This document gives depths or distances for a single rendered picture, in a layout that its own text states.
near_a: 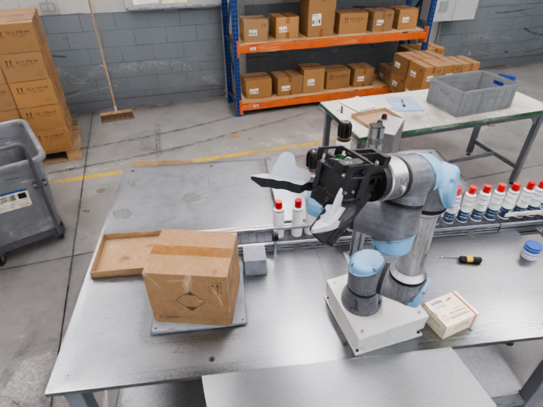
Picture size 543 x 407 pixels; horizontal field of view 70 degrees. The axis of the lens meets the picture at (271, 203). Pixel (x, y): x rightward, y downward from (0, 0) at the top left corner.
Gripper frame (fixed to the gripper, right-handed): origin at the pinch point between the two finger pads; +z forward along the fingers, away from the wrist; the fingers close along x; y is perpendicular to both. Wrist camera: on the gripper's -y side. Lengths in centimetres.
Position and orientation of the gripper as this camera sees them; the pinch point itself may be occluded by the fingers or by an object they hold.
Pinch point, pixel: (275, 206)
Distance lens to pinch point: 55.0
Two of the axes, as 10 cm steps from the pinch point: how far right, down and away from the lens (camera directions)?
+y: 2.0, -8.6, -4.8
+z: -8.1, 1.3, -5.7
